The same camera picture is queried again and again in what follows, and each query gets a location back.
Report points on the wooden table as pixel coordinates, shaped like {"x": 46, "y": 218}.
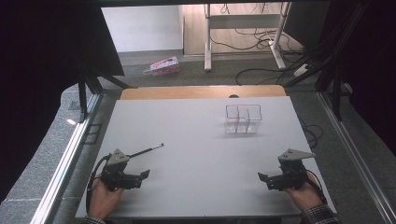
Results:
{"x": 202, "y": 92}

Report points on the person's left plaid sleeve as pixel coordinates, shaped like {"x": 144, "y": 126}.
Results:
{"x": 93, "y": 220}

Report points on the clear acrylic organizer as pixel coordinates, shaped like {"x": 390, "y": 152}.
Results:
{"x": 243, "y": 119}

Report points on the person's left hand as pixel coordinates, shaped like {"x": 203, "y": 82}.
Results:
{"x": 104, "y": 200}

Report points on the black pen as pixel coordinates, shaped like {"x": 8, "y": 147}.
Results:
{"x": 146, "y": 150}

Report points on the white power strip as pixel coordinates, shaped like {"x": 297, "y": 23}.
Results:
{"x": 302, "y": 70}

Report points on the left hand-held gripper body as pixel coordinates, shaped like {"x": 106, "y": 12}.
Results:
{"x": 116, "y": 177}

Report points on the person's plaid sleeve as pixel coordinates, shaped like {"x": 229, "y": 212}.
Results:
{"x": 93, "y": 220}
{"x": 320, "y": 215}

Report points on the black metal stand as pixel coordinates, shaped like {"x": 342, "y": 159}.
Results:
{"x": 83, "y": 99}

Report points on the white metal desk frame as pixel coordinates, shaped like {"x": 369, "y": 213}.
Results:
{"x": 244, "y": 21}

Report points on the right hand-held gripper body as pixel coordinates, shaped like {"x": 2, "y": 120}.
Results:
{"x": 291, "y": 175}

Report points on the aluminium floor rail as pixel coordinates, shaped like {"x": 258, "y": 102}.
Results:
{"x": 355, "y": 155}
{"x": 67, "y": 155}

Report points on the person's right hand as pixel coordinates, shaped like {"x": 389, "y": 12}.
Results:
{"x": 303, "y": 196}

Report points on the pink cardboard box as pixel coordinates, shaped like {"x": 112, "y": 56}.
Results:
{"x": 163, "y": 66}

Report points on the person's right plaid sleeve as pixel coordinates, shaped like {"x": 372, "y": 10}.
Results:
{"x": 320, "y": 215}

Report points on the dark curtain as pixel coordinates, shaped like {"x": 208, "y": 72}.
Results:
{"x": 37, "y": 77}
{"x": 370, "y": 62}

